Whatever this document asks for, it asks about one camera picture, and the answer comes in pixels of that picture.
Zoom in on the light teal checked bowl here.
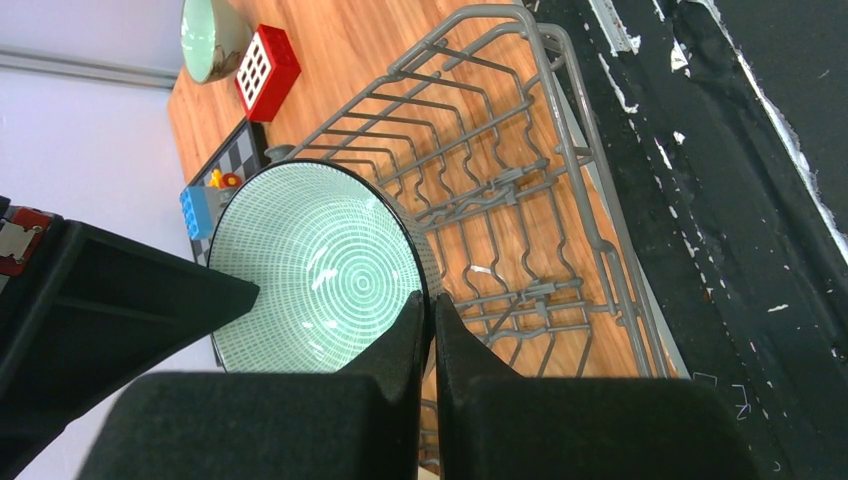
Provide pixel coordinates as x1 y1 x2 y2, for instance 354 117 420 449
207 159 443 373

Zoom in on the blue orange toy car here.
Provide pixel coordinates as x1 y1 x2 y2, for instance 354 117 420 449
179 168 244 241

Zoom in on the grey wire dish rack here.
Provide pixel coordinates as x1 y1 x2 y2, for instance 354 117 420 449
264 3 690 475

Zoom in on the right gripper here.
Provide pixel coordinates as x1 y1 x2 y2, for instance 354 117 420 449
1 196 259 479

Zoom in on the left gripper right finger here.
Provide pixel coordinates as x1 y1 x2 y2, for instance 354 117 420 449
433 295 759 479

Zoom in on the mint green flower bowl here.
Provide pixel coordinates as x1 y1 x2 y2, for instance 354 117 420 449
180 0 253 84

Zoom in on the black white chessboard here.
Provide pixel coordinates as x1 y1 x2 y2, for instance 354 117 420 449
184 119 269 266

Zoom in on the red toy brick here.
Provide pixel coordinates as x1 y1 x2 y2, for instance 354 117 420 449
234 24 301 122

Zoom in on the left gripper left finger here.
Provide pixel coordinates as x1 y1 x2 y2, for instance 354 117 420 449
80 292 424 479

